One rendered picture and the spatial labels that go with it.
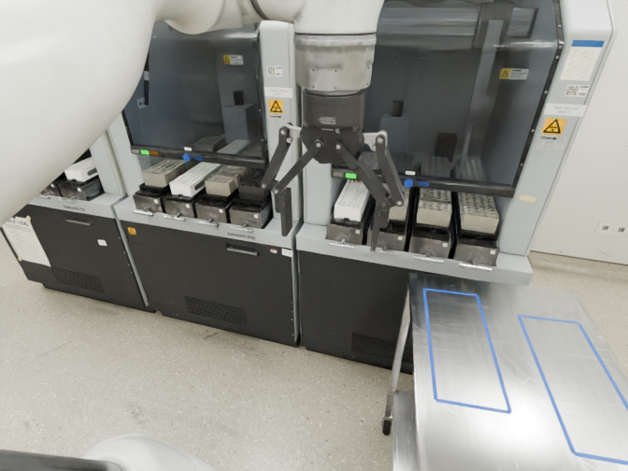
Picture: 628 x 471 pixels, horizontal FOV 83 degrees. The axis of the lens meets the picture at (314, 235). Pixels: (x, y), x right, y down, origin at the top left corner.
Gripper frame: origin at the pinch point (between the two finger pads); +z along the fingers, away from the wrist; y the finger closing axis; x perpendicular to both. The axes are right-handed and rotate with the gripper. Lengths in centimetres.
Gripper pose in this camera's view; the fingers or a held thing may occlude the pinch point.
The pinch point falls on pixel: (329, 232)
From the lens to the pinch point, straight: 53.5
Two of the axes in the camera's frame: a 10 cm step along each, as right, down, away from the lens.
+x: 2.8, -5.2, 8.1
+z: 0.0, 8.4, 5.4
